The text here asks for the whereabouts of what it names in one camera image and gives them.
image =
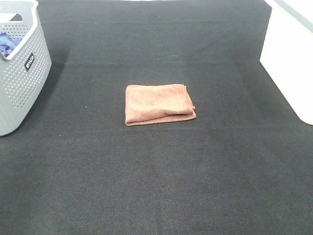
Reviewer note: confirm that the brown microfiber towel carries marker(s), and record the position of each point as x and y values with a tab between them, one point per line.
157	104

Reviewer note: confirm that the blue cloth in basket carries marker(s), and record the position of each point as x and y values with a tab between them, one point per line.
7	45

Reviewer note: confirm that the white woven storage basket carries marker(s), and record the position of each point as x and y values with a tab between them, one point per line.
287	53

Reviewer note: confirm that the grey perforated laundry basket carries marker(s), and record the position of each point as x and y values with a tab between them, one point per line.
23	73

